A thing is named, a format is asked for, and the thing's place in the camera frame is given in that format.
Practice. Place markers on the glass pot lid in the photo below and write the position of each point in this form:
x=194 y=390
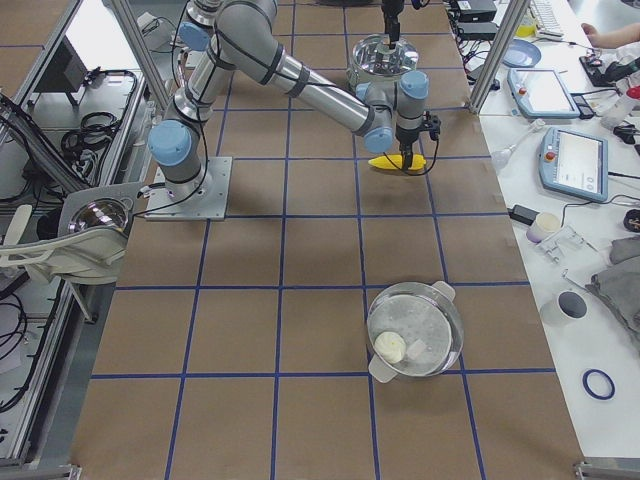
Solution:
x=371 y=56

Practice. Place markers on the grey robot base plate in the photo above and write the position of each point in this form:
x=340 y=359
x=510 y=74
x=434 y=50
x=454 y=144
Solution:
x=204 y=198

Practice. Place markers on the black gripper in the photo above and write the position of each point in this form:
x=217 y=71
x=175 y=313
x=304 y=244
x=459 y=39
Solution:
x=406 y=140
x=391 y=15

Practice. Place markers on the white paper cup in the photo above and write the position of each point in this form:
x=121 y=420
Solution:
x=564 y=308

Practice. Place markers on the blue plate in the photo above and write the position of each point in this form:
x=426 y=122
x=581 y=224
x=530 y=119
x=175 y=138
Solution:
x=521 y=54

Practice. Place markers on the far teach pendant tablet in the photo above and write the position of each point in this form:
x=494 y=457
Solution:
x=540 y=93

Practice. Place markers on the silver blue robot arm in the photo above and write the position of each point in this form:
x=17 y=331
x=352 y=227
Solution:
x=238 y=36

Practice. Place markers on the teach pendant tablet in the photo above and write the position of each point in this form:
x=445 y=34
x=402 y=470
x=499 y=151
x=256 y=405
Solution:
x=540 y=93
x=574 y=164

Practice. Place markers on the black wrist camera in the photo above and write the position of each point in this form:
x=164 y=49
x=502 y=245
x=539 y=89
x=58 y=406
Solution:
x=432 y=125

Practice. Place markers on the yellow toy corn cob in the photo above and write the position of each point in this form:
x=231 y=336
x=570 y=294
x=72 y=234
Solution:
x=393 y=162

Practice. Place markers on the black power adapter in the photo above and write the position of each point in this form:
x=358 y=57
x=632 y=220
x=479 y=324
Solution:
x=522 y=214

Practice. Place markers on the small white lilac cup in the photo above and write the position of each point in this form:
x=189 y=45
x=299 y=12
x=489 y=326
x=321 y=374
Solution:
x=544 y=225

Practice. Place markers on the clear plastic holder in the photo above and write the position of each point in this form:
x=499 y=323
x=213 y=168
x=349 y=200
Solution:
x=559 y=244

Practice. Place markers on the grey cloth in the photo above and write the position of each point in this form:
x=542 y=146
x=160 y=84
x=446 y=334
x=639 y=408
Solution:
x=617 y=287

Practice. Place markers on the near teach pendant tablet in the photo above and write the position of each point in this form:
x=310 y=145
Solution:
x=574 y=164

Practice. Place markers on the steel bowl on stand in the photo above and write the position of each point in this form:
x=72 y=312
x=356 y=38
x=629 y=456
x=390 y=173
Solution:
x=106 y=212

